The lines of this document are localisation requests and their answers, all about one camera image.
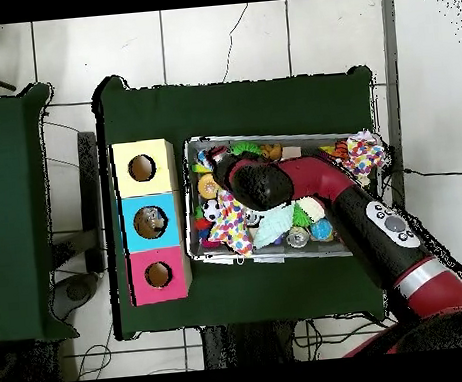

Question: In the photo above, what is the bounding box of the dark green side table cloth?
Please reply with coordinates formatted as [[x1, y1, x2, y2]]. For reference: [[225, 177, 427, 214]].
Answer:
[[0, 81, 80, 347]]

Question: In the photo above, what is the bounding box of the mint green knit cloth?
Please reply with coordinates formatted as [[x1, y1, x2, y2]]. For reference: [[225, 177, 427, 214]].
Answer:
[[250, 203, 300, 250]]

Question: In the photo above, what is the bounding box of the thin black floor cable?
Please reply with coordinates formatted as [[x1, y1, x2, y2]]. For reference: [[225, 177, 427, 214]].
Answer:
[[216, 3, 256, 83]]

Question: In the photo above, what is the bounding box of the small soccer ball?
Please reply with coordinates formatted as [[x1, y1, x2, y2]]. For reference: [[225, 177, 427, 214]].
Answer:
[[199, 199, 223, 225]]

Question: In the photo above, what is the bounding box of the dark green tablecloth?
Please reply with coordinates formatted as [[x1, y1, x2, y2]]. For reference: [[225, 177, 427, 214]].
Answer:
[[91, 52, 396, 343]]

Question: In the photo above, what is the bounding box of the cream cloth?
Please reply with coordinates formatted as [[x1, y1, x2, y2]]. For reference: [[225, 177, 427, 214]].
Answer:
[[295, 194, 328, 224]]

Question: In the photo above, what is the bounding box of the shallow clear mesh bin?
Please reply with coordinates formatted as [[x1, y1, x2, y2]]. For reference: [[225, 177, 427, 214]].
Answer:
[[179, 120, 398, 272]]

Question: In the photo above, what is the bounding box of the black floor stand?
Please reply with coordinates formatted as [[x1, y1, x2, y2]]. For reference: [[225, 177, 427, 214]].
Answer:
[[36, 129, 114, 323]]

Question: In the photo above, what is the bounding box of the wooden burger toy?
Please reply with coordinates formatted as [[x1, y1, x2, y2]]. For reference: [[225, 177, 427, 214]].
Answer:
[[195, 172, 222, 202]]

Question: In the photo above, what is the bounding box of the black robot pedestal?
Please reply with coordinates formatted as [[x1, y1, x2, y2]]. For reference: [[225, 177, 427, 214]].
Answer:
[[201, 316, 311, 371]]

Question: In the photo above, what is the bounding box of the green spiky ball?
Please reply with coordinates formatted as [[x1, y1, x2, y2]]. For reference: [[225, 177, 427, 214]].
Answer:
[[290, 202, 313, 231]]

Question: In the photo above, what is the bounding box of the colourful polka-dot cloth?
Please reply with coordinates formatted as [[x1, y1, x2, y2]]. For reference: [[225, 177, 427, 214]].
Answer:
[[204, 187, 256, 261]]

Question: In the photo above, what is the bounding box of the wooden box with three holes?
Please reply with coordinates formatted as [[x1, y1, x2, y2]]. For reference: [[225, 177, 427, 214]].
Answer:
[[110, 136, 192, 308]]

